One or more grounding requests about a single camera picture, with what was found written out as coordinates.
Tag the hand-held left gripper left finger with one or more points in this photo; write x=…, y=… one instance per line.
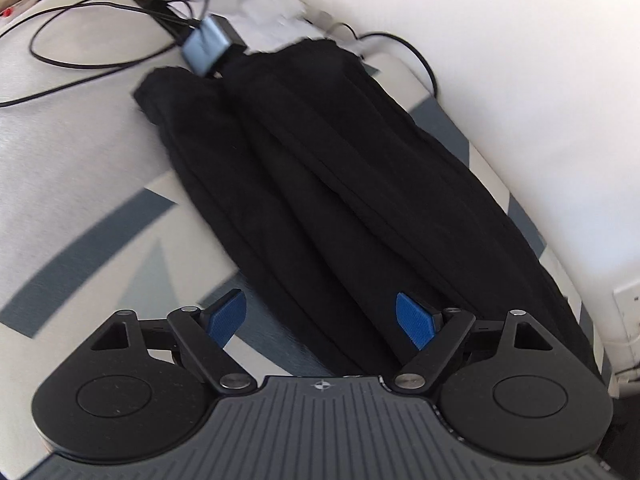
x=227, y=317

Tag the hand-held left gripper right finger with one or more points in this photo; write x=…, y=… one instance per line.
x=415, y=320

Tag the black pants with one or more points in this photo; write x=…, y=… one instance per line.
x=325, y=185

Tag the blue grey power adapter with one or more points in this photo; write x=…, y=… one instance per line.
x=207, y=42

